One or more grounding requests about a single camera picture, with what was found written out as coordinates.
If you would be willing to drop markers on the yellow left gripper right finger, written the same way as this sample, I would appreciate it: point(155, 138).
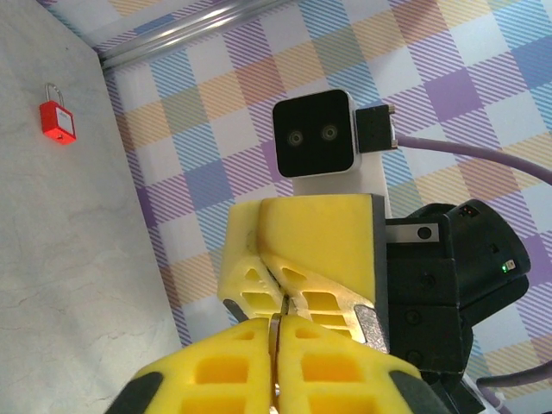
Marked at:
point(345, 379)

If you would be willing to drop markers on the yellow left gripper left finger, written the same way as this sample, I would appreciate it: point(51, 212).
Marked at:
point(215, 379)

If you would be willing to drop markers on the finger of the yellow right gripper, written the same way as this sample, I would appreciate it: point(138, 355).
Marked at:
point(319, 241)
point(241, 241)

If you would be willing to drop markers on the red padlock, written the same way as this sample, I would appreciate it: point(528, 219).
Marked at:
point(56, 123)

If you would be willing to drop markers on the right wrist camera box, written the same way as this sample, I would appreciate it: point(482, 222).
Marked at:
point(317, 133)

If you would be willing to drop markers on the aluminium corner post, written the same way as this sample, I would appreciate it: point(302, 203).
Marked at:
point(181, 32)

